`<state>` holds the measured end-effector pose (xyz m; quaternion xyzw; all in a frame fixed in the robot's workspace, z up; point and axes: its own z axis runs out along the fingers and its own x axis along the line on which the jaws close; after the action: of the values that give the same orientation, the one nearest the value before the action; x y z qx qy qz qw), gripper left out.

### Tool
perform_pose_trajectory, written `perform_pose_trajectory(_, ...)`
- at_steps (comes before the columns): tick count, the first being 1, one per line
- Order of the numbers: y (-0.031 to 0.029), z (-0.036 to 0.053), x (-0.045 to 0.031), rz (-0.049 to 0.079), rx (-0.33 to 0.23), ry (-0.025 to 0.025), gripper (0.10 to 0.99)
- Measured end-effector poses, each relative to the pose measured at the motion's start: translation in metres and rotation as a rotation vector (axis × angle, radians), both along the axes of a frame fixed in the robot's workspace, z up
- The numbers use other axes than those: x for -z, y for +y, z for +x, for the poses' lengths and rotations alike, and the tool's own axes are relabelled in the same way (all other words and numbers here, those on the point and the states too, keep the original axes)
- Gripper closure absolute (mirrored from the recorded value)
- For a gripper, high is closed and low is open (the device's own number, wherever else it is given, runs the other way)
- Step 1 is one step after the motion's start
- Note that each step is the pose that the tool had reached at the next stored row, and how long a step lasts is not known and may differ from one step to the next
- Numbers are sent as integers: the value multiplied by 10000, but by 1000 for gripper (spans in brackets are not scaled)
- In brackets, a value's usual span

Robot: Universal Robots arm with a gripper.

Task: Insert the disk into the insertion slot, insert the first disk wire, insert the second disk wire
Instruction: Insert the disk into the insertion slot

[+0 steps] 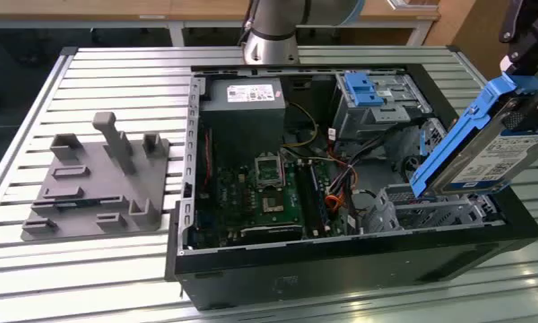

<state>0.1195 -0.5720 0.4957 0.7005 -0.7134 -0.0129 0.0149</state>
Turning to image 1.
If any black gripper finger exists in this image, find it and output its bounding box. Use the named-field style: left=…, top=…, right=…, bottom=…
left=505, top=79, right=538, bottom=131
left=497, top=0, right=538, bottom=80

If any hard disk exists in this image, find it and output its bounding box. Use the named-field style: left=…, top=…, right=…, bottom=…
left=408, top=75, right=538, bottom=205

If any metal disk bay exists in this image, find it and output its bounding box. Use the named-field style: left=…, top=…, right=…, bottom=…
left=376, top=183, right=507, bottom=233

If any RAM stick in slot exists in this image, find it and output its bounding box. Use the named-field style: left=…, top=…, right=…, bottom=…
left=308, top=161, right=332, bottom=230

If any black RAM slot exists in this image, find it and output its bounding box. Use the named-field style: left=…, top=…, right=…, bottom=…
left=295, top=160, right=320, bottom=238

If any wooden cabinet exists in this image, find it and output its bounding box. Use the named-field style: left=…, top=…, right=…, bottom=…
left=424, top=0, right=507, bottom=48

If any black case fan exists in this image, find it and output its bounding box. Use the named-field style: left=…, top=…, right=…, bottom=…
left=398, top=154, right=426, bottom=182

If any metal drive cage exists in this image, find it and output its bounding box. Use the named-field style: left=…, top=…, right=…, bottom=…
left=331, top=72, right=435, bottom=143

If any blue drive latch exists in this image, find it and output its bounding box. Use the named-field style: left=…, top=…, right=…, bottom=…
left=344, top=72, right=384, bottom=108

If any metal socket cover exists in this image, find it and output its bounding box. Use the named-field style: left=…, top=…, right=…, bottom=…
left=255, top=153, right=287, bottom=188

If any CPU socket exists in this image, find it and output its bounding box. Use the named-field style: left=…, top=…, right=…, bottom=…
left=260, top=193, right=290, bottom=215

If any black open PC case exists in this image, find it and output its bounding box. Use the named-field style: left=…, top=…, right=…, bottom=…
left=164, top=62, right=538, bottom=312

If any grey power supply unit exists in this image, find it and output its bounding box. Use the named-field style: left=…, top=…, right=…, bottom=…
left=200, top=77, right=290, bottom=169

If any black graphics card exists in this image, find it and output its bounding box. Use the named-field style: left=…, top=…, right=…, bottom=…
left=240, top=224, right=307, bottom=244

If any green motherboard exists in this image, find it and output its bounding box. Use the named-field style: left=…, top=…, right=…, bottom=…
left=195, top=151, right=356, bottom=250

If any grey parts rack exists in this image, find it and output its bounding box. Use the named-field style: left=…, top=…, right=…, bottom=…
left=20, top=111, right=172, bottom=242

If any RAM stick on rack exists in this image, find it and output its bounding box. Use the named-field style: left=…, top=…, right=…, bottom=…
left=56, top=200, right=103, bottom=210

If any thick black wire bundle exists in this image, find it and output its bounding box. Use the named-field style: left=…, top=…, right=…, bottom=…
left=346, top=122, right=406, bottom=169

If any multicoloured wire bundle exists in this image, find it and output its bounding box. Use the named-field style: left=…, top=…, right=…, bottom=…
left=327, top=157, right=362, bottom=199

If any yellow wire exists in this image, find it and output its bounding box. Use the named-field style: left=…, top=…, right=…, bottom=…
left=282, top=102, right=320, bottom=149

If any orange wire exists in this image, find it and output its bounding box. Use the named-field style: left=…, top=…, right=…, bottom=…
left=326, top=193, right=347, bottom=215

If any thin red wire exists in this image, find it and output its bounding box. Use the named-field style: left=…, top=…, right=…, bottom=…
left=202, top=129, right=215, bottom=196

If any wooden desk white frame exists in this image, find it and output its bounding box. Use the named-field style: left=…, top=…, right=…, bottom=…
left=0, top=0, right=442, bottom=46

